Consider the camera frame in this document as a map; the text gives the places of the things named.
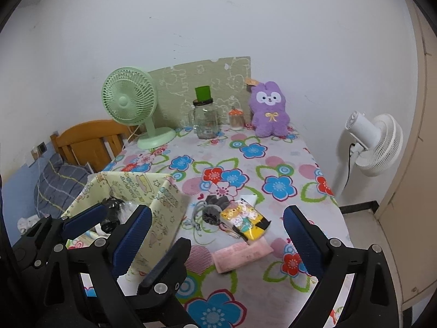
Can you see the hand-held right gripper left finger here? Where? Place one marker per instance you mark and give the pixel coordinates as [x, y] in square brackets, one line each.
[133, 239]

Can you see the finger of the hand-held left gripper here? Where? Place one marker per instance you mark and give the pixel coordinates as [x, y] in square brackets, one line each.
[167, 263]
[85, 218]

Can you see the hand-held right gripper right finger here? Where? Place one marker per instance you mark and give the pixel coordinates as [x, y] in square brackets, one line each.
[302, 242]

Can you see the black soft item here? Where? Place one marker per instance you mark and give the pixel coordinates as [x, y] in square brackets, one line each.
[111, 213]

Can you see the yellow printed storage box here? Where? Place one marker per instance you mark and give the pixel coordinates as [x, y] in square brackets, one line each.
[167, 205]

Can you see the pink tissue packet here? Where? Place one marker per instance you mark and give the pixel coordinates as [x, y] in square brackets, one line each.
[242, 254]

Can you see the bear print tissue packet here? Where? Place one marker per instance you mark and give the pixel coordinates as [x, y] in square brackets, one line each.
[244, 223]

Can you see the crumpled white cloth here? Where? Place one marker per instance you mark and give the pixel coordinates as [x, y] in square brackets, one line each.
[29, 223]

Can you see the grey plaid pillow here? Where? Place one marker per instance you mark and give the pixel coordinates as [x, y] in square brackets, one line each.
[61, 184]

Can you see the small white packet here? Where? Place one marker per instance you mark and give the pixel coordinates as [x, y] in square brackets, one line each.
[249, 200]

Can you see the wooden bed headboard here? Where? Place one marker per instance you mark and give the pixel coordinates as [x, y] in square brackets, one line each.
[85, 143]

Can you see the floral tablecloth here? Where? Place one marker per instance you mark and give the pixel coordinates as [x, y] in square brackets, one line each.
[283, 153]

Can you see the green desk fan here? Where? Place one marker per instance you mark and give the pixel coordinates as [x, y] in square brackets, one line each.
[126, 100]

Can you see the white standing fan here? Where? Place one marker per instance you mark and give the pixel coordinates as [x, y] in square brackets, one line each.
[379, 143]

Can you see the purple plush rabbit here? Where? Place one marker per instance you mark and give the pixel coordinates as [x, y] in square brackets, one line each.
[269, 116]

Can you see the beige door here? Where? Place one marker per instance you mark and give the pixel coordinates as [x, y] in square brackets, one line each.
[416, 177]

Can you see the glass mug with green lid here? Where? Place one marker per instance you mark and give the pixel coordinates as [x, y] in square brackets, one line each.
[205, 123]

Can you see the small jar with orange lid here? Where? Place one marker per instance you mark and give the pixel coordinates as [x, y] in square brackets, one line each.
[235, 119]

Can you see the green printed board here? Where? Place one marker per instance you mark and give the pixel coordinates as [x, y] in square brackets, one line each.
[184, 75]

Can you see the wall socket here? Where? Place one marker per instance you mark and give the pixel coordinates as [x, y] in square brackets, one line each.
[41, 149]

